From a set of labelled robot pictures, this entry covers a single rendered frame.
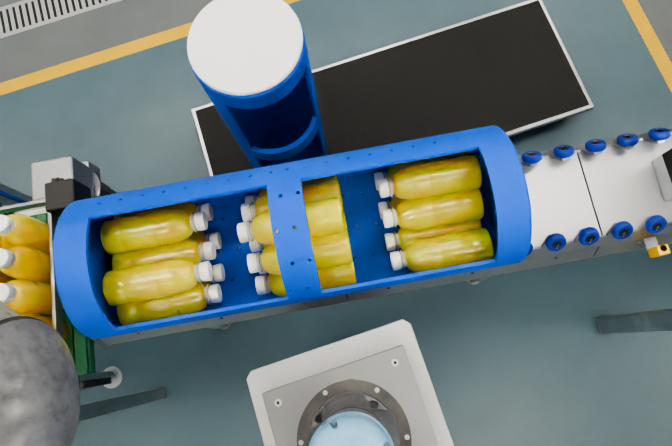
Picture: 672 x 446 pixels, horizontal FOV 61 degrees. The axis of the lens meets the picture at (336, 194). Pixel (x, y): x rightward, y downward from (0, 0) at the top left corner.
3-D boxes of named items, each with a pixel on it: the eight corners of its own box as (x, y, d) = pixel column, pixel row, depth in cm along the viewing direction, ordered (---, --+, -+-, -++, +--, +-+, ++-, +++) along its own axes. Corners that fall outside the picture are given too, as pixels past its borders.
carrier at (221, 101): (239, 165, 221) (296, 208, 215) (162, 54, 136) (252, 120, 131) (285, 110, 226) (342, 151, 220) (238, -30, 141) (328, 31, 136)
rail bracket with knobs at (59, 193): (95, 223, 139) (75, 214, 129) (67, 228, 139) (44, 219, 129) (93, 185, 142) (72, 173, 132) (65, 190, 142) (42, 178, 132)
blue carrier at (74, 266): (508, 273, 126) (546, 245, 99) (120, 343, 126) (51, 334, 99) (477, 155, 134) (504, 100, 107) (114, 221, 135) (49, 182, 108)
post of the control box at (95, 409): (166, 398, 214) (3, 442, 118) (155, 399, 214) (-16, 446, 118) (165, 387, 215) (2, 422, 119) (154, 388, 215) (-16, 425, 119)
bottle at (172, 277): (114, 313, 113) (206, 296, 113) (99, 292, 108) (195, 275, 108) (119, 284, 118) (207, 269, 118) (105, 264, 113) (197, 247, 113)
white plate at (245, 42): (162, 51, 135) (164, 53, 136) (251, 116, 130) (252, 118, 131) (237, -31, 140) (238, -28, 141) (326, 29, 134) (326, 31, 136)
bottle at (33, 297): (52, 321, 133) (4, 317, 115) (32, 302, 135) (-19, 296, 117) (73, 297, 135) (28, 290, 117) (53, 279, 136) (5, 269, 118)
